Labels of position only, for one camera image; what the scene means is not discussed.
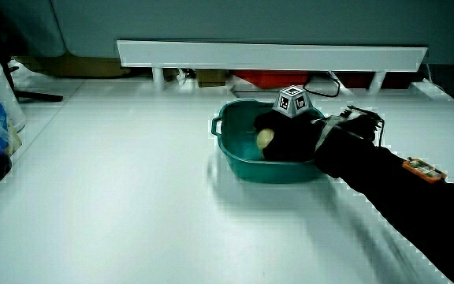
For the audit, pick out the person's right hand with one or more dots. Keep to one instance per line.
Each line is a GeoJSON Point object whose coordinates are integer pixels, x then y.
{"type": "Point", "coordinates": [290, 138]}

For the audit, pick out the yellow-green apple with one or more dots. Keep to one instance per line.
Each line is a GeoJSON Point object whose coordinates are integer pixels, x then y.
{"type": "Point", "coordinates": [264, 140]}

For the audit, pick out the green plastic basin plate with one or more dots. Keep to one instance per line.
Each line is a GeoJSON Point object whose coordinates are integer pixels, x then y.
{"type": "Point", "coordinates": [239, 154]}

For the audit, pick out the person's right forearm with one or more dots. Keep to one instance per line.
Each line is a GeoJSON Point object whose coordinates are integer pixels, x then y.
{"type": "Point", "coordinates": [388, 181]}

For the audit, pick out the white desk shelf riser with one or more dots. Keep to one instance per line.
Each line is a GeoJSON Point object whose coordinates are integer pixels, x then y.
{"type": "Point", "coordinates": [270, 57]}

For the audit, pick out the dark red box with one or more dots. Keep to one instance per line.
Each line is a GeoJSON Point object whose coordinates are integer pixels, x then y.
{"type": "Point", "coordinates": [355, 80]}

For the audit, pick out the small brown box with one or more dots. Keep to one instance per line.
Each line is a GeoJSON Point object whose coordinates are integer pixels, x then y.
{"type": "Point", "coordinates": [210, 77]}

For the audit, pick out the orange sensor module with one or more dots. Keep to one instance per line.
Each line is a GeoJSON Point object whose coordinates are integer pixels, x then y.
{"type": "Point", "coordinates": [424, 170]}

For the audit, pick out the large cardboard box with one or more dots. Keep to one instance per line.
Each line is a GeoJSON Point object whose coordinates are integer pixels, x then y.
{"type": "Point", "coordinates": [73, 66]}

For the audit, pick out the black stand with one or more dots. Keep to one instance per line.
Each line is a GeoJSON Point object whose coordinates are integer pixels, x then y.
{"type": "Point", "coordinates": [38, 96]}

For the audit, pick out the white plastic bag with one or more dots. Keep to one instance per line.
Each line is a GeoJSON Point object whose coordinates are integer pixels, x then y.
{"type": "Point", "coordinates": [22, 77]}

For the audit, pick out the flat grey metal frame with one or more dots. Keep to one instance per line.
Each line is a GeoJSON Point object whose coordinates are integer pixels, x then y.
{"type": "Point", "coordinates": [250, 94]}

